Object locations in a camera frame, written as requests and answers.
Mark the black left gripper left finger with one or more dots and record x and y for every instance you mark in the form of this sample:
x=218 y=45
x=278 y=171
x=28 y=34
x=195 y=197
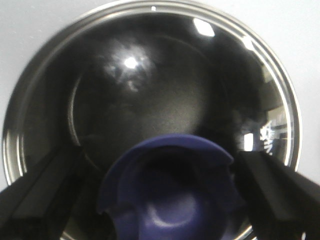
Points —
x=38 y=205

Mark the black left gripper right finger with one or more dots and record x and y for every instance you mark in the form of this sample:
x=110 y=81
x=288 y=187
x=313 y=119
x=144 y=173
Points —
x=282 y=204

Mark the glass lid with blue knob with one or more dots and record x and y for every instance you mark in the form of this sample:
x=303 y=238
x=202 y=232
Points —
x=136 y=69

